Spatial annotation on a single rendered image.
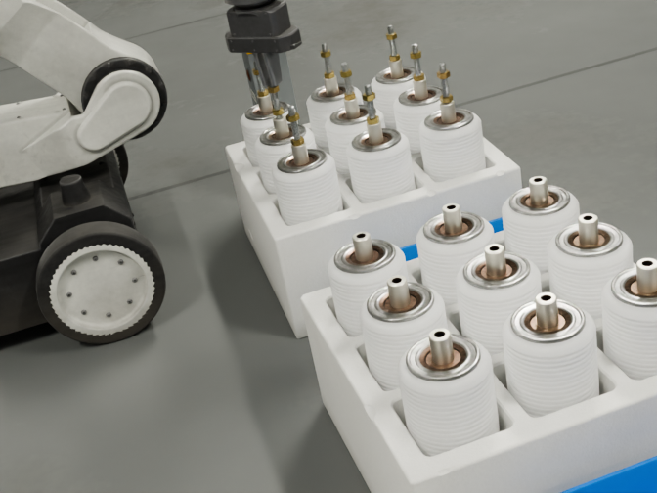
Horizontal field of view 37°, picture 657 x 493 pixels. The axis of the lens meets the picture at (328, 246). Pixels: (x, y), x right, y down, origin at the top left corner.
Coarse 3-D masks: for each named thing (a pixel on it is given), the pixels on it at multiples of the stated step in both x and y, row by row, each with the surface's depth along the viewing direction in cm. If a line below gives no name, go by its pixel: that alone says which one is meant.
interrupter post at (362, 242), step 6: (354, 234) 120; (360, 234) 120; (366, 234) 119; (354, 240) 119; (360, 240) 118; (366, 240) 118; (354, 246) 119; (360, 246) 119; (366, 246) 119; (360, 252) 119; (366, 252) 119; (372, 252) 120; (360, 258) 120; (366, 258) 119
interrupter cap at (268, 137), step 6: (288, 126) 160; (300, 126) 159; (264, 132) 159; (270, 132) 159; (300, 132) 157; (264, 138) 157; (270, 138) 157; (276, 138) 157; (282, 138) 157; (288, 138) 156; (264, 144) 156; (270, 144) 155; (276, 144) 155; (282, 144) 154
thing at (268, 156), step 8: (304, 136) 156; (312, 136) 157; (256, 144) 157; (288, 144) 154; (312, 144) 157; (256, 152) 158; (264, 152) 155; (272, 152) 155; (280, 152) 154; (288, 152) 154; (264, 160) 156; (272, 160) 155; (264, 168) 157; (272, 168) 156; (264, 176) 159; (272, 176) 157; (264, 184) 160; (272, 184) 158; (272, 192) 159
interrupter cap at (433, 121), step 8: (440, 112) 154; (456, 112) 153; (464, 112) 152; (424, 120) 152; (432, 120) 152; (440, 120) 152; (456, 120) 151; (464, 120) 150; (472, 120) 150; (432, 128) 149; (440, 128) 149; (448, 128) 148; (456, 128) 148
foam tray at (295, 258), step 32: (416, 160) 159; (256, 192) 158; (352, 192) 152; (416, 192) 148; (448, 192) 148; (480, 192) 150; (512, 192) 151; (256, 224) 161; (320, 224) 145; (352, 224) 146; (384, 224) 147; (416, 224) 149; (288, 256) 145; (320, 256) 147; (288, 288) 148; (320, 288) 149; (288, 320) 156
